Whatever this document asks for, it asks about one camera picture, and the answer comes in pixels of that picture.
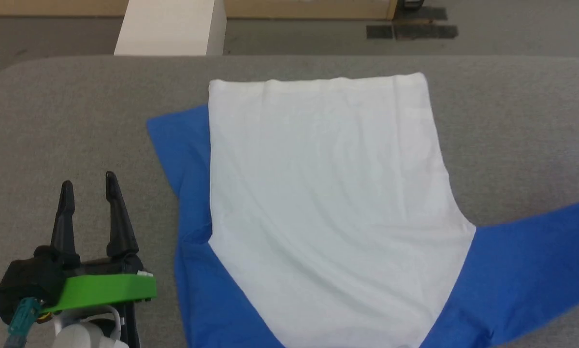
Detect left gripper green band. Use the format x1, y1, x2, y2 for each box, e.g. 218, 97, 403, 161
43, 171, 158, 314

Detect white and blue raglan shirt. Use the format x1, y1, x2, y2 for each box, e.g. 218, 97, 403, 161
147, 72, 579, 348

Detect white rectangular box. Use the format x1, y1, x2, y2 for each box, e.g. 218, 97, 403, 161
114, 0, 228, 56

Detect small black floor mat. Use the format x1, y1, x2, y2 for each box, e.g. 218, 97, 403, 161
366, 25, 394, 40

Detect black floor base plates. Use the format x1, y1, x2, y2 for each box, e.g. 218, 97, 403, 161
393, 6, 459, 40

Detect lemon print partition wooden frame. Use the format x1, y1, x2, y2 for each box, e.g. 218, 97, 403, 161
0, 0, 399, 20

